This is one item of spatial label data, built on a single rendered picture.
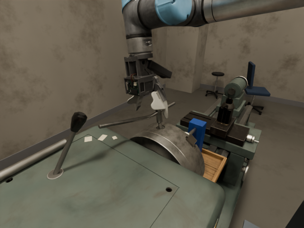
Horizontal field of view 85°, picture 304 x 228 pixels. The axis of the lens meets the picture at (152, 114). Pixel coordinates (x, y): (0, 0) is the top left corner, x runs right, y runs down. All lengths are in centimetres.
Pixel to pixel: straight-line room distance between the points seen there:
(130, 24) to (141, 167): 38
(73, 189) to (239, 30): 456
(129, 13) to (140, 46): 8
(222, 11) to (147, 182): 44
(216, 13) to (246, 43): 419
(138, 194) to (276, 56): 446
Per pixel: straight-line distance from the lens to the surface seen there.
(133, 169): 44
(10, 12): 254
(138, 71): 50
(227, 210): 131
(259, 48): 465
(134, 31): 50
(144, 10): 46
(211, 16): 51
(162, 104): 51
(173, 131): 61
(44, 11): 268
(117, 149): 51
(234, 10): 48
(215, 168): 102
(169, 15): 42
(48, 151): 54
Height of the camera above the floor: 157
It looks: 28 degrees down
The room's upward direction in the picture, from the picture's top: straight up
